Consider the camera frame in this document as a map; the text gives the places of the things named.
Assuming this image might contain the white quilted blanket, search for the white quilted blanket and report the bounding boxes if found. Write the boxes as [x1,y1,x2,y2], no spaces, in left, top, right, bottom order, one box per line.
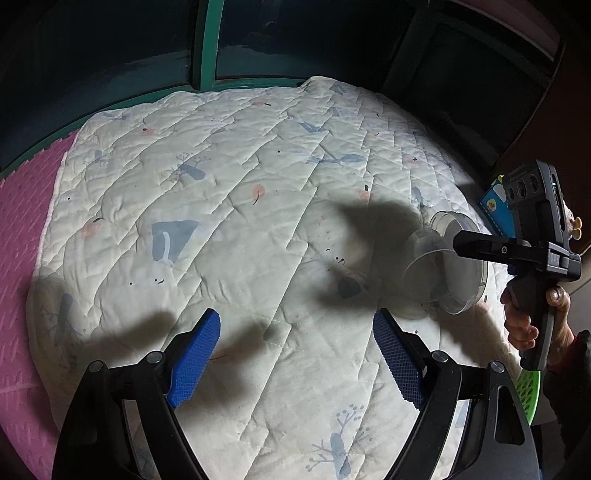
[25,76,522,480]

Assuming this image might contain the plush toy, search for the plush toy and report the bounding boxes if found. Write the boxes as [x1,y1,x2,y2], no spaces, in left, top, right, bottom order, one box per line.
[561,203,583,241]

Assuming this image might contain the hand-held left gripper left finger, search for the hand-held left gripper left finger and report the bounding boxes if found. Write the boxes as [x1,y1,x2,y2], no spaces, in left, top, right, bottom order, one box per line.
[53,308,222,480]

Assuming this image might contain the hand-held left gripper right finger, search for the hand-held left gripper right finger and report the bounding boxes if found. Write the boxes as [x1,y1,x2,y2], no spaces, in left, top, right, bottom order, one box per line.
[373,307,541,480]

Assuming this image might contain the green window frame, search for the green window frame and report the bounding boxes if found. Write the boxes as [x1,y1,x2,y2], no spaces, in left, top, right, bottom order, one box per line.
[0,0,305,176]

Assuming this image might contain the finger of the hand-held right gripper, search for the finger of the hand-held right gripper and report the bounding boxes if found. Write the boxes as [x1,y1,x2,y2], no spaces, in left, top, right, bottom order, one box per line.
[452,229,550,271]

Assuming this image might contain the dark furniture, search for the dark furniture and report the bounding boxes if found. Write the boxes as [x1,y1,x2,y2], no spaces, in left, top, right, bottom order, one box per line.
[383,0,568,160]

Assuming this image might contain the pink foam mat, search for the pink foam mat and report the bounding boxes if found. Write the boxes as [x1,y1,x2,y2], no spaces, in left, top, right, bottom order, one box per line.
[0,138,81,480]

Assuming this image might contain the clear plastic cup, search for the clear plastic cup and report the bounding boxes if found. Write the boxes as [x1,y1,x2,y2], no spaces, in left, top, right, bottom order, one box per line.
[401,210,489,319]

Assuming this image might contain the blue box with yellow dots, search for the blue box with yellow dots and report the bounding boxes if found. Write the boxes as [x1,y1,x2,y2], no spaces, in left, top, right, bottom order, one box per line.
[480,174,513,232]

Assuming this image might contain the person's right hand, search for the person's right hand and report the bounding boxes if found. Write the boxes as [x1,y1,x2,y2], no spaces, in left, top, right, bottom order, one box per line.
[501,284,575,365]

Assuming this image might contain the person's right forearm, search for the person's right forearm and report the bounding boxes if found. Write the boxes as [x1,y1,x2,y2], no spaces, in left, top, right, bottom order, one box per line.
[545,330,591,480]

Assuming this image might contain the green plastic basket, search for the green plastic basket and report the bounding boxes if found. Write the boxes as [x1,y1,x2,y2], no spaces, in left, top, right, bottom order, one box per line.
[515,367,543,428]

